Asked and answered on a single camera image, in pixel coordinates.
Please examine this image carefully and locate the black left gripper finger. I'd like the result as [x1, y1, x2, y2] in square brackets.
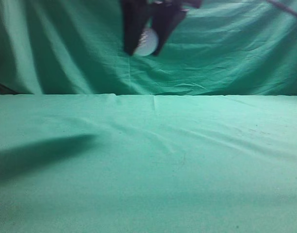
[151, 0, 187, 56]

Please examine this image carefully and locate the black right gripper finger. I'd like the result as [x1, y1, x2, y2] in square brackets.
[121, 0, 153, 56]

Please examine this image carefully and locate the white dimpled golf ball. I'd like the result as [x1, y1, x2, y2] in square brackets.
[134, 28, 159, 56]

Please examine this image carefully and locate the green backdrop cloth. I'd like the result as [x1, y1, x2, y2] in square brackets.
[0, 0, 297, 96]

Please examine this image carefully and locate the green table cloth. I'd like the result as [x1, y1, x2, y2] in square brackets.
[0, 94, 297, 233]

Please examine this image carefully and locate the dark cable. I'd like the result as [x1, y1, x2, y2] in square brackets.
[266, 0, 297, 18]

